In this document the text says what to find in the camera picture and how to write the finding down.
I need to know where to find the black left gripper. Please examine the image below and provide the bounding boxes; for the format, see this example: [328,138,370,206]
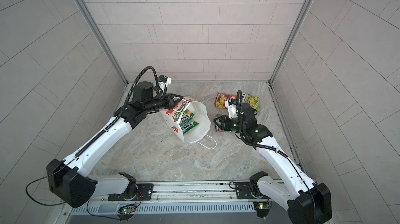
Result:
[141,92,183,114]

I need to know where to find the green red snack packet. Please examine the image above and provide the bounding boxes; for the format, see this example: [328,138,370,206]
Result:
[213,114,228,131]

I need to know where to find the white paper bag red flowers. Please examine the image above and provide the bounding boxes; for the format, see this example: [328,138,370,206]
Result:
[161,96,217,150]

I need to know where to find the orange pink snack packet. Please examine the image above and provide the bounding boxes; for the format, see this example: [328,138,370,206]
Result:
[214,92,236,109]

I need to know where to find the green yellow snack packet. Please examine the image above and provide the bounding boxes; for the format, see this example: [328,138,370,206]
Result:
[242,93,260,112]

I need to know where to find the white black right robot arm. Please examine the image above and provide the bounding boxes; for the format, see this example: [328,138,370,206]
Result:
[214,103,332,224]

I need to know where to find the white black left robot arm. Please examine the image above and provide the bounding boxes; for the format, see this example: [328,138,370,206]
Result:
[46,81,183,208]

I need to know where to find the right green circuit board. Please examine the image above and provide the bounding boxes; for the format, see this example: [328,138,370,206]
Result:
[253,201,271,218]

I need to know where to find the green circuit board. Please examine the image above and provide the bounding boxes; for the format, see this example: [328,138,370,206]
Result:
[117,204,138,215]
[253,201,271,218]

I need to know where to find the left green circuit board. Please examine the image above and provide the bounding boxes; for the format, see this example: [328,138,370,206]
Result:
[117,204,138,215]

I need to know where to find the aluminium corner profile left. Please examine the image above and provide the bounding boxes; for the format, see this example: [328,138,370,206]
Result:
[74,0,128,85]

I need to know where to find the aluminium corner profile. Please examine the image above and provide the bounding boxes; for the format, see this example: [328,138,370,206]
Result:
[269,0,313,85]
[74,0,128,85]

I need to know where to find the aluminium corner profile right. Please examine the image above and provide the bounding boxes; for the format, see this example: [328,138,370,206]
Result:
[269,0,313,85]

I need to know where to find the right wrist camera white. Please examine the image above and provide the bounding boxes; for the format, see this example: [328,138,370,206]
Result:
[225,97,238,119]

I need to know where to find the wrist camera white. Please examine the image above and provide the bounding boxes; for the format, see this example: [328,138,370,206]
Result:
[158,75,172,92]
[225,97,238,119]

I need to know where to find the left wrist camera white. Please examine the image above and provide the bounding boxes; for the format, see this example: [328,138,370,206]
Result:
[158,75,172,92]

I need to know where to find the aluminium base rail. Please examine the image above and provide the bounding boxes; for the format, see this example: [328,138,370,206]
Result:
[60,178,323,204]

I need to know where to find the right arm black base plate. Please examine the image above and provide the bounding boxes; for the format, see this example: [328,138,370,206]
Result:
[229,171,269,200]

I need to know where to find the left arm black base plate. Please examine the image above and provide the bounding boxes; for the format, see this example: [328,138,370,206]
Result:
[108,173,154,201]

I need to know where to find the white slotted cable duct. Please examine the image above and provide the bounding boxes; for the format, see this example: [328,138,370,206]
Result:
[71,202,255,215]

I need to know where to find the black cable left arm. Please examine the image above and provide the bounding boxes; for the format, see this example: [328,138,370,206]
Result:
[24,164,71,206]

